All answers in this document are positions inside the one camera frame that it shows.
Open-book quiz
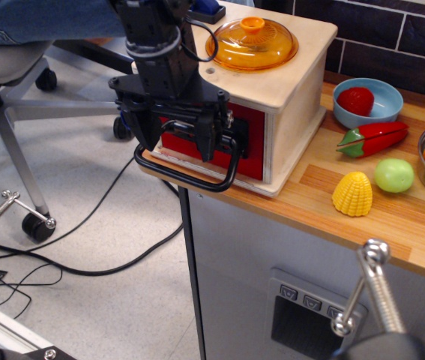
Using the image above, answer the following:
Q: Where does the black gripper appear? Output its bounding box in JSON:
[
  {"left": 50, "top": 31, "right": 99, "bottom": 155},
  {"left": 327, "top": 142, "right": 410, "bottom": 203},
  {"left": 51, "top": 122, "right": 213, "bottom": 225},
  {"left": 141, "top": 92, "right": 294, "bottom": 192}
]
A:
[{"left": 109, "top": 55, "right": 232, "bottom": 162}]

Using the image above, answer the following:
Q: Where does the red drawer with black handle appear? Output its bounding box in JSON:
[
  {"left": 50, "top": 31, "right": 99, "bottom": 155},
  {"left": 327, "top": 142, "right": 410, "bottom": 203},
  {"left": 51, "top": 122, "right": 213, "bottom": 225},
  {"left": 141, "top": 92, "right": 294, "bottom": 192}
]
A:
[{"left": 134, "top": 104, "right": 265, "bottom": 193}]

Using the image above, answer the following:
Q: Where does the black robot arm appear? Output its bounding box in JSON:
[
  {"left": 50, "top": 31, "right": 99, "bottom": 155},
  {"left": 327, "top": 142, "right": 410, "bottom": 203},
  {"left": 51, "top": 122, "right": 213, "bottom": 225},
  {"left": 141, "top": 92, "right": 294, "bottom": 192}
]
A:
[{"left": 109, "top": 1, "right": 229, "bottom": 162}]

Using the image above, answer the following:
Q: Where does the wooden box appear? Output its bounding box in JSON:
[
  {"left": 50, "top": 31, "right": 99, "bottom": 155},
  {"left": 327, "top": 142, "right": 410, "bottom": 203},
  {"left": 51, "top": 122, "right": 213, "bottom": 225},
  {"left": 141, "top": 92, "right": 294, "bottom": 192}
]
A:
[{"left": 136, "top": 3, "right": 338, "bottom": 197}]

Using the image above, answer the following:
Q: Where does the orange glass lid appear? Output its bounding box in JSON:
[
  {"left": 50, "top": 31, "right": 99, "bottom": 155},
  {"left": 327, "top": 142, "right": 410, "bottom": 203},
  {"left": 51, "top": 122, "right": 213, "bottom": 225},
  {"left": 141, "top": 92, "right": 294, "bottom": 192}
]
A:
[{"left": 205, "top": 16, "right": 299, "bottom": 72}]

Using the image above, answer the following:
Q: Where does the red toy strawberry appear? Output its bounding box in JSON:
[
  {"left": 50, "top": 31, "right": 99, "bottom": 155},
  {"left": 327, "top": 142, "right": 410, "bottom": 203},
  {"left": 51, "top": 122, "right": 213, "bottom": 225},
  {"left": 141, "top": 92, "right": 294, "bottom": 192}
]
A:
[{"left": 337, "top": 87, "right": 375, "bottom": 116}]

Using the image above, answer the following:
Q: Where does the grey cabinet with panel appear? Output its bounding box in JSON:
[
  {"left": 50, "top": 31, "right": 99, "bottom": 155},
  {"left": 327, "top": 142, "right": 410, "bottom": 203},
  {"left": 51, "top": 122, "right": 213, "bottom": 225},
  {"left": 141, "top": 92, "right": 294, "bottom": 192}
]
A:
[{"left": 181, "top": 184, "right": 425, "bottom": 359}]

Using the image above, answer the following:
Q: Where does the yellow toy corn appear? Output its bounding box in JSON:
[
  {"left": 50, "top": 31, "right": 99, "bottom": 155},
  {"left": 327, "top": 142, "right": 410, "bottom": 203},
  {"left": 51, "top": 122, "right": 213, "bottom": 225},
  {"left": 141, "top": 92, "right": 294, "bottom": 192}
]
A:
[{"left": 332, "top": 172, "right": 373, "bottom": 217}]

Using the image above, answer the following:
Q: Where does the grey office chair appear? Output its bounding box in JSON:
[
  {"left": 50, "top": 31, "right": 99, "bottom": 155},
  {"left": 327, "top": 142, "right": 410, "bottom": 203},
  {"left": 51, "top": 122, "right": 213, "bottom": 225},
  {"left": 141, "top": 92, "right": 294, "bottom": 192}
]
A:
[{"left": 0, "top": 40, "right": 132, "bottom": 242}]

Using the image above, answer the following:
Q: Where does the red toy chili pepper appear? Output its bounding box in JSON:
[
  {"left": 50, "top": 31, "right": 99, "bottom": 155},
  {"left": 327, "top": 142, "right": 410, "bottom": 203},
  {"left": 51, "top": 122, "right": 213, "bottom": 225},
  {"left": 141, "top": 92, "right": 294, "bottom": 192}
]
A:
[{"left": 337, "top": 121, "right": 409, "bottom": 158}]

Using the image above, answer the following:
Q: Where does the person in blue jeans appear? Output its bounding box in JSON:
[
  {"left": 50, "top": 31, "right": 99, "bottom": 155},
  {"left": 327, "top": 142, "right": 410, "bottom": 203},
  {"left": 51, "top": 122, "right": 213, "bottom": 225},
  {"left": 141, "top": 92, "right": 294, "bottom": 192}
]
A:
[{"left": 0, "top": 0, "right": 124, "bottom": 46}]

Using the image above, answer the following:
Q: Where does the light blue bowl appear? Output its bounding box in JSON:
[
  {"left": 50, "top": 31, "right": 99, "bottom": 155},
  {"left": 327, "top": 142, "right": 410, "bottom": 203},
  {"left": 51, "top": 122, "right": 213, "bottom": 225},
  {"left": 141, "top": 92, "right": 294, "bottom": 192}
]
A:
[{"left": 333, "top": 78, "right": 403, "bottom": 129}]

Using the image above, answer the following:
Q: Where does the green toy apple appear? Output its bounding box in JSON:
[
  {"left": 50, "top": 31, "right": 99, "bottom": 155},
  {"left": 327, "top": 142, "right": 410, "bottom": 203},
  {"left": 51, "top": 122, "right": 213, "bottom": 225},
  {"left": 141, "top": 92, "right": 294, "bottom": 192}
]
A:
[{"left": 374, "top": 158, "right": 415, "bottom": 194}]

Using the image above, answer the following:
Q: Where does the thick black floor cable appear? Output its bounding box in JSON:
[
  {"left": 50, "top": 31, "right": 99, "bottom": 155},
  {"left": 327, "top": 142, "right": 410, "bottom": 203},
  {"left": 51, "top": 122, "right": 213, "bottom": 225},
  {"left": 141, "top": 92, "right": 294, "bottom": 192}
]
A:
[{"left": 0, "top": 157, "right": 185, "bottom": 278}]

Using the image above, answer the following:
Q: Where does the aluminium frame rail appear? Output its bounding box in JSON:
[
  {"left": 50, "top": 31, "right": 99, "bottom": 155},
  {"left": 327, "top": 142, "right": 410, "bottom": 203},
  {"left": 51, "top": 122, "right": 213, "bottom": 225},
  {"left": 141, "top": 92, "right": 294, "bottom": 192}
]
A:
[{"left": 0, "top": 311, "right": 73, "bottom": 359}]

